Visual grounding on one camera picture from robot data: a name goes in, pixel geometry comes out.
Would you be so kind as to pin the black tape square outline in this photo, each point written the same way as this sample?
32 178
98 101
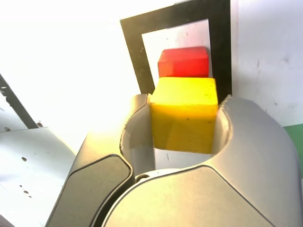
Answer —
135 47

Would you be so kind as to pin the green cube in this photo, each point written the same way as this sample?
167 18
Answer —
297 139

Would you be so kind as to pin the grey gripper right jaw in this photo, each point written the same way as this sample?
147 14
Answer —
236 184

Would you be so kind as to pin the red cube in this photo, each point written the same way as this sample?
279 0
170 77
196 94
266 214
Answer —
184 63

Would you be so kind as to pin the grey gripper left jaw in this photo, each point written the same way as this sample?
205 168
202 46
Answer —
99 165

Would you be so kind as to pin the yellow cube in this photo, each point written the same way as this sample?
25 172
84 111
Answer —
184 123

